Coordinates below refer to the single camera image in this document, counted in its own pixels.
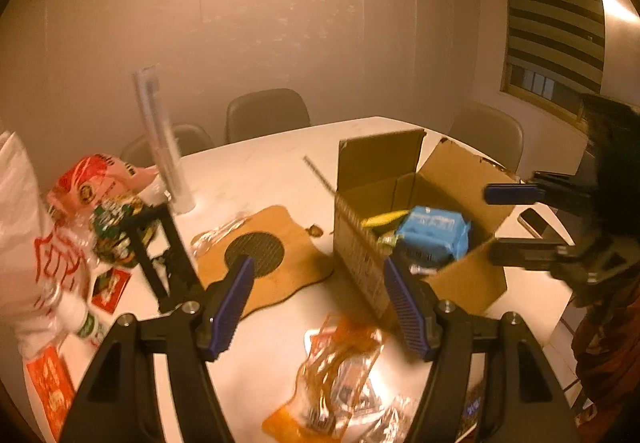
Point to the black stand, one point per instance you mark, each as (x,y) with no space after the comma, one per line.
(155,268)

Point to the dark green round packet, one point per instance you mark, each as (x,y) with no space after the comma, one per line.
(112,223)

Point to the small white bottle green label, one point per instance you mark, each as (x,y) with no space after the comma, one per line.
(80,318)

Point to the beige chair right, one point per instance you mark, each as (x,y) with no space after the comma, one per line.
(492,133)

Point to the orange transparent snack packet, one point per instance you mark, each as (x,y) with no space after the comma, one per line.
(335,373)

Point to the blue snack packet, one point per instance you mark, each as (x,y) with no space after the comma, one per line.
(432,228)

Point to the orange flat packet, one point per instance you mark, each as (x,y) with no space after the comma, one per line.
(47,378)

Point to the yellow green snack packet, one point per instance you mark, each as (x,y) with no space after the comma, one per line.
(382,221)

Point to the clear plastic wrapper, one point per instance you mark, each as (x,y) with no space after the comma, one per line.
(215,235)

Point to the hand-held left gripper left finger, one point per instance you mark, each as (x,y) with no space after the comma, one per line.
(232,308)

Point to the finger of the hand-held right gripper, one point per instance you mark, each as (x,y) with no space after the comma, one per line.
(510,193)
(525,255)

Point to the wooden trivet board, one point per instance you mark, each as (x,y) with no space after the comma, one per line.
(300,263)

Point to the clear plastic tube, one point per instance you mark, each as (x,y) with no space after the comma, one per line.
(160,143)

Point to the grey dining chair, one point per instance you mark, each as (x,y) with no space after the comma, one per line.
(192,138)
(267,115)

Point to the cardboard box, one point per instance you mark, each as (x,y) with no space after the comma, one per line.
(465,283)

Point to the white plastic bag red print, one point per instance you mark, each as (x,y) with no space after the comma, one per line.
(25,233)

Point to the window with striped blind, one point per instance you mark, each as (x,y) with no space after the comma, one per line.
(550,13)

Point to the person's dark red clothing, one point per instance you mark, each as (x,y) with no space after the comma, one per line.
(610,363)

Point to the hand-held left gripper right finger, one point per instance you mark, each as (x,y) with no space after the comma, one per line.
(405,313)

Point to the clear snack packets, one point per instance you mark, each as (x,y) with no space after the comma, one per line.
(395,418)

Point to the smartphone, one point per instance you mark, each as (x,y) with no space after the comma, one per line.
(534,223)

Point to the small red packet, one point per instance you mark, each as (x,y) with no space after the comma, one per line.
(110,290)

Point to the small brown crumb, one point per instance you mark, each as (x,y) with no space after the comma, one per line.
(314,229)

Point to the pink snack bag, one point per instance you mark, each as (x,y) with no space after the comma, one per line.
(95,183)

